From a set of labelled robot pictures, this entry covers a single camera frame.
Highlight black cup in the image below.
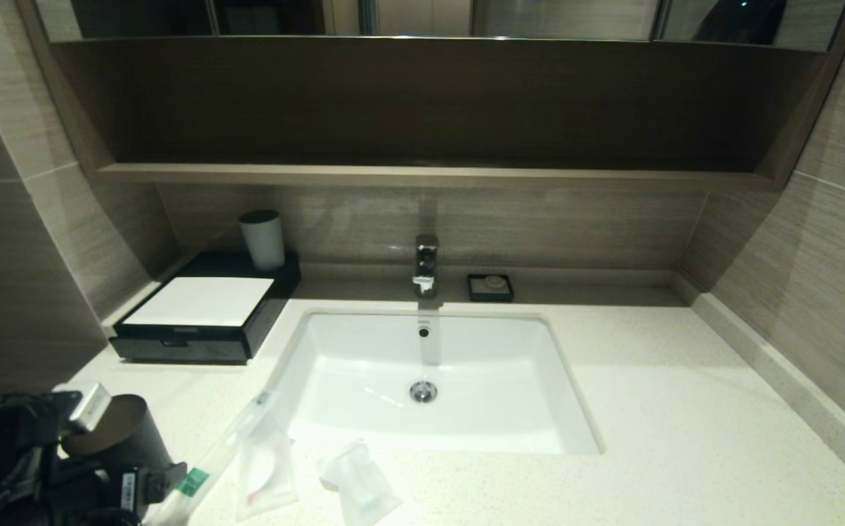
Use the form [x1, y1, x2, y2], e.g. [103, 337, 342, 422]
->
[63, 394, 175, 476]

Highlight black drawer box white top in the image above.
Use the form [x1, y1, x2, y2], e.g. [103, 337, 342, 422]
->
[110, 252, 303, 365]

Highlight toothbrush packet green label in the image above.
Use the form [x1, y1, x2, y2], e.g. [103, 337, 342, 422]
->
[146, 389, 281, 526]

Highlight clear sachet cotton pads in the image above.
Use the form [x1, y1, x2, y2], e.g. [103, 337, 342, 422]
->
[236, 420, 300, 521]

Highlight crumpled clear plastic sachet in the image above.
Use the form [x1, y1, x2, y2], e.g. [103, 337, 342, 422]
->
[318, 438, 403, 526]

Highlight grey white cup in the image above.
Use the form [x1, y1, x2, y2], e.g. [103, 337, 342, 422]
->
[239, 210, 287, 272]

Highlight white sink basin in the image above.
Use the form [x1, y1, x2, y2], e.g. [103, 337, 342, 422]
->
[265, 308, 605, 457]

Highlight chrome faucet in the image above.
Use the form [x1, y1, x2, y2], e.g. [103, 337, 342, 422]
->
[413, 235, 440, 300]

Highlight black soap dish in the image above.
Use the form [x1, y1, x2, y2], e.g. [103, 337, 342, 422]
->
[467, 274, 515, 303]

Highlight mirror cabinet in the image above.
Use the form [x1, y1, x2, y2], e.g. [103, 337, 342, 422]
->
[35, 0, 845, 53]

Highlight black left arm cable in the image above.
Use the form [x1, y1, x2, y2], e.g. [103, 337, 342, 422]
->
[0, 442, 61, 526]

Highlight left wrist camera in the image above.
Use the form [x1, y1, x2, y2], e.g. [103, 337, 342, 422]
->
[0, 382, 113, 446]

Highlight brown wooden wall shelf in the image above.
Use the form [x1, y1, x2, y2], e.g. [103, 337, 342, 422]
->
[17, 0, 845, 192]

